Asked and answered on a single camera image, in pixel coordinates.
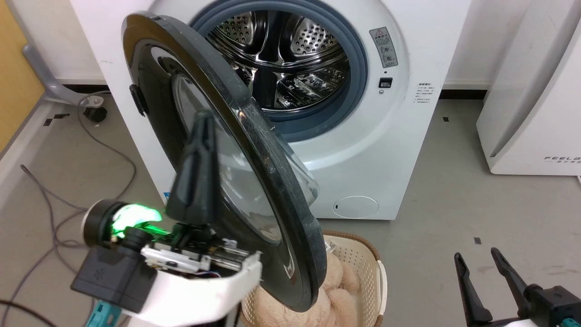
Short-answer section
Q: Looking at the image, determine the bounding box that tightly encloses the beige plush toy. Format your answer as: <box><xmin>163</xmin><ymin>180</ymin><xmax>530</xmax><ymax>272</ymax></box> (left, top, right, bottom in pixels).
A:
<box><xmin>253</xmin><ymin>252</ymin><xmax>362</xmax><ymax>327</ymax></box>

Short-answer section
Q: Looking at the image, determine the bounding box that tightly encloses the white front-load washing machine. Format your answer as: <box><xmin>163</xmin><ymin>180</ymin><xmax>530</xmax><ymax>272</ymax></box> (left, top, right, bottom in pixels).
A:
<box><xmin>68</xmin><ymin>0</ymin><xmax>473</xmax><ymax>221</ymax></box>

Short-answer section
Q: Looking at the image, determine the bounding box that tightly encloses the black round washing machine door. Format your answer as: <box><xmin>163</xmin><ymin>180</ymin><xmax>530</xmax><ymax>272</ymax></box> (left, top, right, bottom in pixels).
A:
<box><xmin>122</xmin><ymin>13</ymin><xmax>328</xmax><ymax>313</ymax></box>

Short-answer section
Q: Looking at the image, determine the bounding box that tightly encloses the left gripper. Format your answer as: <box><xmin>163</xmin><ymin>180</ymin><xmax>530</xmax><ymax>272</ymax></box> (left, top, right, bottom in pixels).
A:
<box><xmin>82</xmin><ymin>110</ymin><xmax>263</xmax><ymax>327</ymax></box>

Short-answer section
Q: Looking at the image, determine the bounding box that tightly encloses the round white filter cover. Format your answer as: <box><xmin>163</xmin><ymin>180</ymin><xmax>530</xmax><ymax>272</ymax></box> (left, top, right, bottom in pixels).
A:
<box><xmin>334</xmin><ymin>196</ymin><xmax>379</xmax><ymax>219</ymax></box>

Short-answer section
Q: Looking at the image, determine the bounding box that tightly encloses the black caster wheel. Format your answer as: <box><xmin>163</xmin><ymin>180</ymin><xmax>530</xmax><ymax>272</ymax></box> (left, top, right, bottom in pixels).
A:
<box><xmin>84</xmin><ymin>95</ymin><xmax>108</xmax><ymax>123</ymax></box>

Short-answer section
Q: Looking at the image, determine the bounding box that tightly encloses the grey floor cable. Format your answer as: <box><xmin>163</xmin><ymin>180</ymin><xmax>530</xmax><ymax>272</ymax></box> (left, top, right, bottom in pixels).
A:
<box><xmin>0</xmin><ymin>91</ymin><xmax>138</xmax><ymax>327</ymax></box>

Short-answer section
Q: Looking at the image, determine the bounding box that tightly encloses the white air purifier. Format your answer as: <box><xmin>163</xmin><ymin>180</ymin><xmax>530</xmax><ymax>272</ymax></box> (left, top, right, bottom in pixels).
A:
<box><xmin>476</xmin><ymin>0</ymin><xmax>581</xmax><ymax>176</ymax></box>

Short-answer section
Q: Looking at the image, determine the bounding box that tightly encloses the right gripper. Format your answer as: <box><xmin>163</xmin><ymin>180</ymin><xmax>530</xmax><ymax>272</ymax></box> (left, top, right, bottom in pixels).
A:
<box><xmin>454</xmin><ymin>248</ymin><xmax>563</xmax><ymax>327</ymax></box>

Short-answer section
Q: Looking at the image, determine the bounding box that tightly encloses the thin black cable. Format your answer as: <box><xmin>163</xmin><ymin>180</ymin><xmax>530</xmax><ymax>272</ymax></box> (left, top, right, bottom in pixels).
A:
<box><xmin>0</xmin><ymin>299</ymin><xmax>59</xmax><ymax>327</ymax></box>

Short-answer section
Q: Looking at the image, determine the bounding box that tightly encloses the yellow wooden panel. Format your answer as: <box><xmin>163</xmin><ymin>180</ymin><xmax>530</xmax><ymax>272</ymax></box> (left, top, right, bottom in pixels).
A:
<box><xmin>0</xmin><ymin>0</ymin><xmax>46</xmax><ymax>153</ymax></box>

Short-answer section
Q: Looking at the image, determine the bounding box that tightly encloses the grey metal bar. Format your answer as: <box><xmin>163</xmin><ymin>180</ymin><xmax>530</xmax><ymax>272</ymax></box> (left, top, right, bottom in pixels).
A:
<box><xmin>23</xmin><ymin>43</ymin><xmax>94</xmax><ymax>106</ymax></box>

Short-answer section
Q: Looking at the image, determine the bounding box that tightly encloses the cream plastic laundry basket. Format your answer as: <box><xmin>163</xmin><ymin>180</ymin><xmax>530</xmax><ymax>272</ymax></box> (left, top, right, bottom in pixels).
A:
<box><xmin>241</xmin><ymin>229</ymin><xmax>388</xmax><ymax>327</ymax></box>

